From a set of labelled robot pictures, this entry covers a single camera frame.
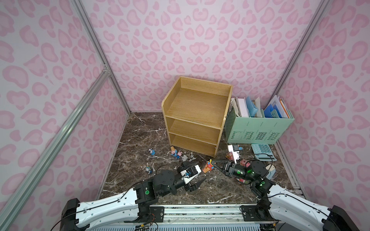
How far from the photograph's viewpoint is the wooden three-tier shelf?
0.75 meters

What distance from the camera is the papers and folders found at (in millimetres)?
850

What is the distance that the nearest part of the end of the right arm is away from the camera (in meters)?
0.63
